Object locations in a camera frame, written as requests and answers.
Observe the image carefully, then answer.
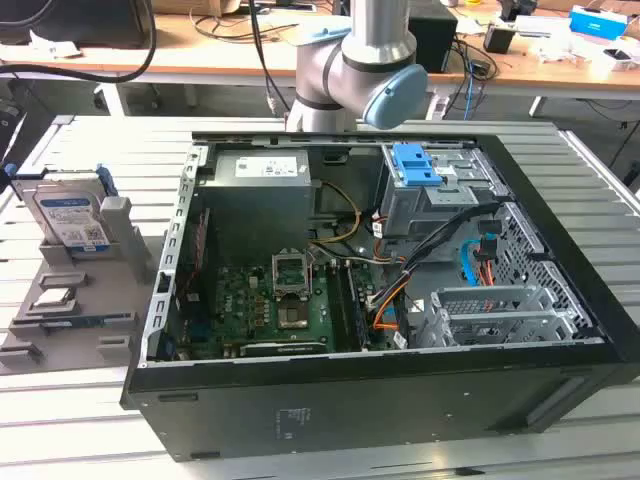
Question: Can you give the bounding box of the hard disk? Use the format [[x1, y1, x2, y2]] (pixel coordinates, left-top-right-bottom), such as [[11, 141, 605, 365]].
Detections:
[[0, 162, 120, 254]]

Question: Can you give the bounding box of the blue disk bay latch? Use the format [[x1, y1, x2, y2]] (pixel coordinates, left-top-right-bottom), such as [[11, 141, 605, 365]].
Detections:
[[393, 143, 445, 187]]

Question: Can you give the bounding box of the metal disk bay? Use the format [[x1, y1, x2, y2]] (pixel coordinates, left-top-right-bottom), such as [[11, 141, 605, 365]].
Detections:
[[409, 285, 595, 349]]

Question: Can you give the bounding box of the metal socket cover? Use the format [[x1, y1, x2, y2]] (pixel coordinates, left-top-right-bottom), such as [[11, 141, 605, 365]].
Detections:
[[271, 248, 314, 300]]

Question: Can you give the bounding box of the black RAM slot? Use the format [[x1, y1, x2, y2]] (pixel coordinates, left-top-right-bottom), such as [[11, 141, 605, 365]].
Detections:
[[345, 263, 374, 351], [327, 263, 357, 351]]

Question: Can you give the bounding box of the grey power supply unit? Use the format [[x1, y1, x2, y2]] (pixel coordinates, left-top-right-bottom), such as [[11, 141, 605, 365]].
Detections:
[[202, 149, 319, 251]]

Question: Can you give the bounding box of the CPU socket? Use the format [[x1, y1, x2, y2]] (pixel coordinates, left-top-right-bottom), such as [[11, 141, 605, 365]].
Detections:
[[277, 297, 312, 331]]

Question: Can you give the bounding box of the metal drive cage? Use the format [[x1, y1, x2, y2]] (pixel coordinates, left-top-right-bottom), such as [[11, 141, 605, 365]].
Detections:
[[378, 143, 507, 262]]

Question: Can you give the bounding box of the green motherboard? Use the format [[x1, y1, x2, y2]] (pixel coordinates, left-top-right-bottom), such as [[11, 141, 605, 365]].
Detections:
[[169, 259, 401, 359]]

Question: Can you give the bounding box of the black graphics card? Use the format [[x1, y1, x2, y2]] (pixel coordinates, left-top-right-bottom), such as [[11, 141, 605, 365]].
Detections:
[[239, 341, 327, 358]]

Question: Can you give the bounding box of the black open PC case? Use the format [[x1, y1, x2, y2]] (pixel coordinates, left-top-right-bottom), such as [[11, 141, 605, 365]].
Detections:
[[118, 130, 640, 464]]

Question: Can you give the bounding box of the wooden desk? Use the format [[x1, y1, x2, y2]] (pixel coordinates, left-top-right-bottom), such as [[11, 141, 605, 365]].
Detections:
[[0, 0, 640, 101]]

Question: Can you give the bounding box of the grey parts rack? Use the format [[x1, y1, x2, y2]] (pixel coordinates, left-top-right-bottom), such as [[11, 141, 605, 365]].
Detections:
[[0, 196, 156, 376]]

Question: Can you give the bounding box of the black speaker box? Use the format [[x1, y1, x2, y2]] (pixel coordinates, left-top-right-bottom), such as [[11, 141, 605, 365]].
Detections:
[[407, 4, 459, 74]]

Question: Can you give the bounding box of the blue RAM stick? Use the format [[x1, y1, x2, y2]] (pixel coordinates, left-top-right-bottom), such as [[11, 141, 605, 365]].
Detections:
[[42, 313, 136, 329]]

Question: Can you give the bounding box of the small black cube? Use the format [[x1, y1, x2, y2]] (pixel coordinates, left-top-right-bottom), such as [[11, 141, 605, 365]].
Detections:
[[482, 23, 517, 54]]

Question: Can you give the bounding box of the silver CPU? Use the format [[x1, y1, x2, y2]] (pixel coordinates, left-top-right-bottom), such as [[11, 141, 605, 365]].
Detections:
[[34, 288, 76, 307]]

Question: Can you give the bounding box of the black computer tower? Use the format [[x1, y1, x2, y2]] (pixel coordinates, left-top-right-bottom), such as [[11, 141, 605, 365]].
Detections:
[[0, 0, 157, 51]]

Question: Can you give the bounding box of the white small device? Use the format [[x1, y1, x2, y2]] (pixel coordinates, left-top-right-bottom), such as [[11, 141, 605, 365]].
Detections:
[[601, 47, 635, 72]]

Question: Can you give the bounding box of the blue cardboard box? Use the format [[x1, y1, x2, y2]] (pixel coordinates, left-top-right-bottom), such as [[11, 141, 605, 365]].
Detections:
[[569, 4, 629, 39]]

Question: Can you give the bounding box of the yellow wire bundle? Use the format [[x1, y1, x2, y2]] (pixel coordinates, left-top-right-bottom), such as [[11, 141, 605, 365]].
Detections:
[[309, 182, 362, 246]]

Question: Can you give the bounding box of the orange wire bundle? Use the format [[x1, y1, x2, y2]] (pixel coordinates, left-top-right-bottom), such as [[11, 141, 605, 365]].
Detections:
[[370, 276, 416, 332]]

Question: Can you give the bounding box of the black sleeved wire bundle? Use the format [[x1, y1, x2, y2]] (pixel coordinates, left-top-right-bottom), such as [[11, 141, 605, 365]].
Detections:
[[399, 199, 501, 275]]

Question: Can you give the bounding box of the light blue wire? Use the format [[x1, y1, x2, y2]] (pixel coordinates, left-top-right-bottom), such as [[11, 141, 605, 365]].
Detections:
[[461, 219, 502, 288]]

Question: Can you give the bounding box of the thin black hanging cable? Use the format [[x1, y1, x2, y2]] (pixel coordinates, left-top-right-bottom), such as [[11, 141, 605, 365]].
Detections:
[[248, 0, 292, 115]]

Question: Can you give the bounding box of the blue network cable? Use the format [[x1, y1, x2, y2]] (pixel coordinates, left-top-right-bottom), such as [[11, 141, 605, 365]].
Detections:
[[463, 58, 477, 122]]

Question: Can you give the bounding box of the thick black cable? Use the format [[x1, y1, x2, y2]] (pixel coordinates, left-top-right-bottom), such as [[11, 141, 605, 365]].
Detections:
[[0, 0, 158, 84]]

